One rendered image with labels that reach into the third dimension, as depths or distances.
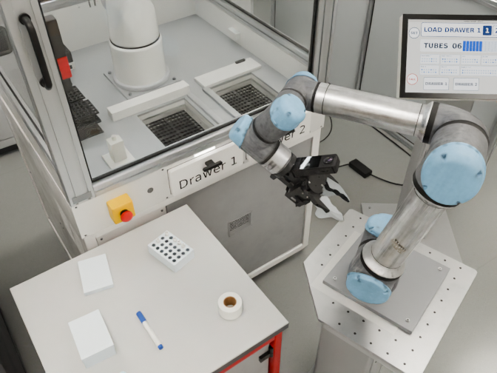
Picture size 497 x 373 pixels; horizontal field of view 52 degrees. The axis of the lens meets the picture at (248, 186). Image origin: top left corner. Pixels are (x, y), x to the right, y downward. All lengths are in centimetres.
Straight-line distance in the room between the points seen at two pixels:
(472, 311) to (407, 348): 114
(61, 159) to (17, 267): 138
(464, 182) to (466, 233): 186
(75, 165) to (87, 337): 48
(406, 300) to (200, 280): 62
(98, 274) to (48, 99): 56
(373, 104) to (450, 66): 90
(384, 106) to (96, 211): 94
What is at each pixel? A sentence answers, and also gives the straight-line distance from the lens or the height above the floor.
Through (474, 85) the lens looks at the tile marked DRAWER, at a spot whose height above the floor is 100.
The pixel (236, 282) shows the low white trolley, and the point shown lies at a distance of 159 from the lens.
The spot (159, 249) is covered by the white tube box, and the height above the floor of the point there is 80.
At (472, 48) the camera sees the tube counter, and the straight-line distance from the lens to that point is 214.
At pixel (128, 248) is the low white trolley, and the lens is 172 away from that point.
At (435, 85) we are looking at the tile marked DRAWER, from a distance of 208.
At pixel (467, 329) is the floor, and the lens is 258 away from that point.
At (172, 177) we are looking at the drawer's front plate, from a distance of 172.
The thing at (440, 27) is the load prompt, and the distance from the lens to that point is 212.
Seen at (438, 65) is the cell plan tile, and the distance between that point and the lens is 209.
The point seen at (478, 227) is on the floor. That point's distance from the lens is 301.
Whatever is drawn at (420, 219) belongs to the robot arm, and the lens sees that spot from 120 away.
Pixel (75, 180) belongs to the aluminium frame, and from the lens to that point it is 158.
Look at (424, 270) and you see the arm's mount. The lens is 170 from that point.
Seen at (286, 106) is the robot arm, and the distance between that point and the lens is 115.
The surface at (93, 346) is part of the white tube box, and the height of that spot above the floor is 81.
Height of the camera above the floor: 205
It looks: 44 degrees down
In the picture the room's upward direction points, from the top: 1 degrees counter-clockwise
